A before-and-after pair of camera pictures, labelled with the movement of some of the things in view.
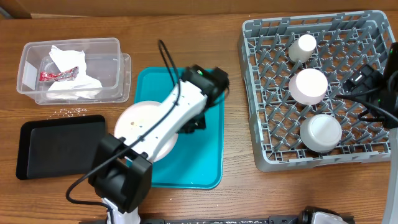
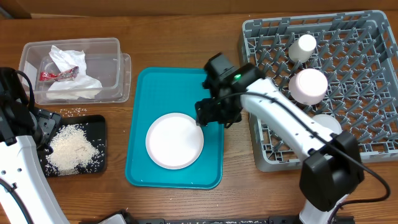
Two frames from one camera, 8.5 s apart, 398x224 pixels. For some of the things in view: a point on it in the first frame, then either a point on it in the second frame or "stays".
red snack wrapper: (66, 75) stays
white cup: (302, 48) stays
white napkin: (81, 87) stays
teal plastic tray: (196, 160) stays
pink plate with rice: (134, 116) -> (175, 141)
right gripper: (364, 78) -> (206, 112)
